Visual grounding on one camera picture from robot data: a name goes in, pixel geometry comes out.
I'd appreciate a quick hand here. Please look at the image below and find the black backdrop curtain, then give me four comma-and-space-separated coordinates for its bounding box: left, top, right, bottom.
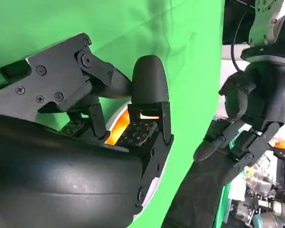
162, 137, 238, 228

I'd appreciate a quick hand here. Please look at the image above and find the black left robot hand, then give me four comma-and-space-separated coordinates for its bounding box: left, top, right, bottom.
193, 60, 285, 186

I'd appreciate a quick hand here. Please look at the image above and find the lilac plate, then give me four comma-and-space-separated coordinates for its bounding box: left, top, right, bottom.
104, 103, 167, 220

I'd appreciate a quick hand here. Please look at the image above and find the orange and white bread roll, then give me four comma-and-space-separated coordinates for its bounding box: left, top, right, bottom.
105, 108, 160, 145

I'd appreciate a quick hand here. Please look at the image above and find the green table cloth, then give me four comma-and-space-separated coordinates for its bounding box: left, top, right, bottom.
0, 0, 231, 228

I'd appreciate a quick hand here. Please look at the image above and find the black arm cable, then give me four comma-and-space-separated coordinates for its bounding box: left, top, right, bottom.
230, 0, 249, 72

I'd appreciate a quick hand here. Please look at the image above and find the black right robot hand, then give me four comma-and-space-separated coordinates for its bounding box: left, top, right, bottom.
0, 33, 174, 228

